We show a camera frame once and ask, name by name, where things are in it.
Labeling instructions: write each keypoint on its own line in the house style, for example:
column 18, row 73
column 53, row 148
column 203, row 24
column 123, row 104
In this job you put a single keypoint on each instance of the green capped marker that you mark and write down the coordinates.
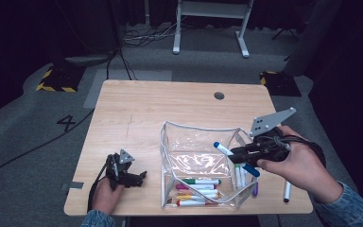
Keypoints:
column 201, row 182

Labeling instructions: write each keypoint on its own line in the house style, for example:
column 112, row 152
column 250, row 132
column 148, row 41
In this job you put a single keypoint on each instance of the dark stand with flat base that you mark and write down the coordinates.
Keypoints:
column 91, row 60

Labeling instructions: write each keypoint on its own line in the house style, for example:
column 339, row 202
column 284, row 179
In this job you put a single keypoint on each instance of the purple capped marker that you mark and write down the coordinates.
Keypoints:
column 255, row 190

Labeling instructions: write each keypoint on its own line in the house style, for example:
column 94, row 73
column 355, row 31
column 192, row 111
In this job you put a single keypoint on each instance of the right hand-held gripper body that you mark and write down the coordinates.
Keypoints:
column 271, row 145

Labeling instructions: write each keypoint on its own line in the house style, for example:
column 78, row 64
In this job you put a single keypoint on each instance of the clear plastic bag white trim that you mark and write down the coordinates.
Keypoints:
column 198, row 160

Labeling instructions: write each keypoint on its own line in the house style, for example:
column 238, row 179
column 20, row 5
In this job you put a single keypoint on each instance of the group of coloured markers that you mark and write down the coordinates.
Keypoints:
column 192, row 203

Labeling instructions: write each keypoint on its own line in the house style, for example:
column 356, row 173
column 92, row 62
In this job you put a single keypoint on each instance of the dark blue capped marker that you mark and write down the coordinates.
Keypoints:
column 222, row 148

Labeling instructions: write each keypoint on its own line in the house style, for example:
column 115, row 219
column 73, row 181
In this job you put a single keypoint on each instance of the black capped marker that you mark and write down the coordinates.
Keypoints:
column 287, row 192

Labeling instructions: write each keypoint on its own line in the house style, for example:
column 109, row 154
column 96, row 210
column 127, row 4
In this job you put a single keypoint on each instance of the person's left hand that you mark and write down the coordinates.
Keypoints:
column 104, row 198

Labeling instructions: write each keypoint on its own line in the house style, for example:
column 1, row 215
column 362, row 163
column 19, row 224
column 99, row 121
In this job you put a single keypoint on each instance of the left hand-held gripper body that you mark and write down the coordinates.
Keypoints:
column 116, row 175

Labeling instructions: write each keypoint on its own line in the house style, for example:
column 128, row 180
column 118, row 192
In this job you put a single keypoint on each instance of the black tripod legs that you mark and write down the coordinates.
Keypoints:
column 285, row 30

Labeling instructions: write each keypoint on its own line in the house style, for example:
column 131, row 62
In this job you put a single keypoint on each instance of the white metal stand frame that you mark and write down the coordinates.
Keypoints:
column 214, row 9

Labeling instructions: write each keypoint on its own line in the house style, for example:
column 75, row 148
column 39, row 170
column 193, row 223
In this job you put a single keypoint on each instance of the dark curtain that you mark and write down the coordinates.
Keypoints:
column 19, row 31
column 353, row 94

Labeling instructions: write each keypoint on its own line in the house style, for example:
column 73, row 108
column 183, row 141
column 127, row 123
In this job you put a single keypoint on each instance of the person's right hand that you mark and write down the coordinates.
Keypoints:
column 302, row 173

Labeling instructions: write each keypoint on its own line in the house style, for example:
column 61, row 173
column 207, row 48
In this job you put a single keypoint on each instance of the grey tape strip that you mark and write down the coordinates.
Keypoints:
column 75, row 185

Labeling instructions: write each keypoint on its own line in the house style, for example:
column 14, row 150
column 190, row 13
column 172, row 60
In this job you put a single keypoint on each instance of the black yellow striped stand base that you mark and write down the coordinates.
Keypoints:
column 280, row 85
column 63, row 78

